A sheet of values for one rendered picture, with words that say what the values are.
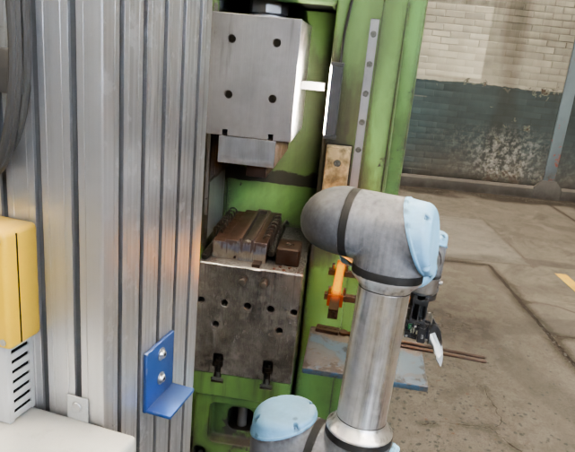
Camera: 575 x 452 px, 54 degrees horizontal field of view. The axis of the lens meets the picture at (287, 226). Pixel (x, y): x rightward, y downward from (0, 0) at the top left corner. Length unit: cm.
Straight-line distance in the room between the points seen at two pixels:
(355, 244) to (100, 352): 42
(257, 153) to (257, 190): 54
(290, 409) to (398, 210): 42
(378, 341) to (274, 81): 120
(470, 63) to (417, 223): 734
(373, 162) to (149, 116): 152
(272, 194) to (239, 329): 67
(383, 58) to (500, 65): 625
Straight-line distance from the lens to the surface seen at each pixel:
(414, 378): 192
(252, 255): 208
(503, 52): 830
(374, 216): 89
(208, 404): 235
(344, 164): 209
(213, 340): 219
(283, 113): 196
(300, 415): 106
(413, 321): 142
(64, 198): 64
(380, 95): 209
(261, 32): 196
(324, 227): 91
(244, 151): 199
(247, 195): 253
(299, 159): 246
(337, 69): 204
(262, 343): 215
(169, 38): 70
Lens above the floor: 167
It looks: 17 degrees down
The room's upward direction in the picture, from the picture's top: 6 degrees clockwise
